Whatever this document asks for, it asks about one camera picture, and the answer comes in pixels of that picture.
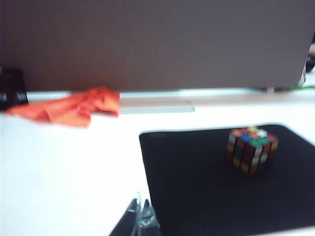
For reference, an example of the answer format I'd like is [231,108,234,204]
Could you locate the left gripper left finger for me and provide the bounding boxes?
[108,198,139,236]

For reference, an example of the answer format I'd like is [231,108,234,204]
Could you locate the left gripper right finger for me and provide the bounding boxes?
[138,198,161,236]

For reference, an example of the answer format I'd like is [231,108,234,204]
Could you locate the multicoloured puzzle cube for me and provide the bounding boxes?
[225,126,279,177]

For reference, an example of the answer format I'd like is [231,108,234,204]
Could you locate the black mouse pad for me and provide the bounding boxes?
[139,124,315,236]

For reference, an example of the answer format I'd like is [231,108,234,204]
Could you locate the orange cloth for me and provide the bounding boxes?
[6,86,121,129]

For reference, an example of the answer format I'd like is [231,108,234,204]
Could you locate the wide brown desk divider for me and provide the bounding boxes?
[0,0,315,92]

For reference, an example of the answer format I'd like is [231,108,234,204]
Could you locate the dark mesh cup holder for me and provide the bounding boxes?
[0,70,15,111]

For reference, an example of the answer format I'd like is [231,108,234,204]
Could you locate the grey desk cable flap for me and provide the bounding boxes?
[119,98,195,115]

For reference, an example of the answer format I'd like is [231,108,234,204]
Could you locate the white bag with black strap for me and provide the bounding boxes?
[298,59,308,86]

